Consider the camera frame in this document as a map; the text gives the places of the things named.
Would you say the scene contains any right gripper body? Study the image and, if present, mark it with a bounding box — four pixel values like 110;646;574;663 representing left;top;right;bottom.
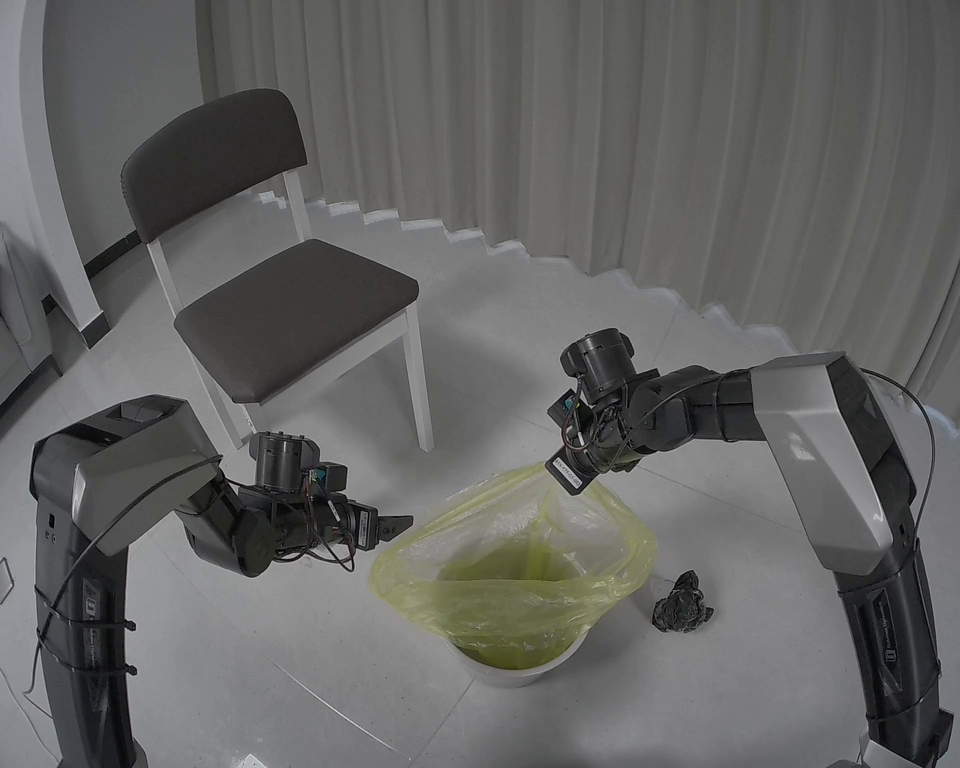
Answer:
546;426;639;496

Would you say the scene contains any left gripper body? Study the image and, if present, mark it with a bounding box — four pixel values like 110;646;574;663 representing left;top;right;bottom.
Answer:
319;499;382;553

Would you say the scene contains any yellow plastic bag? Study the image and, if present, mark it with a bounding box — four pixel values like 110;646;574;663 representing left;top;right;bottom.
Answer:
369;461;657;672

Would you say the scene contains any black plastic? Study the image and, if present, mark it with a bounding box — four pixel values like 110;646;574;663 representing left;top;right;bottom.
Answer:
651;570;715;633

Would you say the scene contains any white trash bin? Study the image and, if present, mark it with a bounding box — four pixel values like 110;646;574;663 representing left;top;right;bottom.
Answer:
442;630;590;690

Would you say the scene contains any dark grey white-legged chair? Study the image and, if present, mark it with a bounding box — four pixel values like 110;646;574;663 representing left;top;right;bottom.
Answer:
120;88;436;453

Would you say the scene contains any white curtain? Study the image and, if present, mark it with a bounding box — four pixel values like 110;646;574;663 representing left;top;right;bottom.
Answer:
196;0;960;421

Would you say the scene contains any white sofa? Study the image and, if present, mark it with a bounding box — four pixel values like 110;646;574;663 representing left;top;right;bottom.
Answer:
0;223;65;410

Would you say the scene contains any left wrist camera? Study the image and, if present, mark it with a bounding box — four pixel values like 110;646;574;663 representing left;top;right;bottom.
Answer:
302;462;351;505

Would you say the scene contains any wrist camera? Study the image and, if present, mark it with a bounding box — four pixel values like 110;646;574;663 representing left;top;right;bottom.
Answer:
302;462;351;505
547;387;594;441

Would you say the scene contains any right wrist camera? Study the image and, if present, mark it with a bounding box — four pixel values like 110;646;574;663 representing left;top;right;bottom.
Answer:
547;387;594;441

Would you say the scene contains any black cable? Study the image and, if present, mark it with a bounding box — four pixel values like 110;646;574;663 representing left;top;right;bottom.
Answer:
858;366;939;556

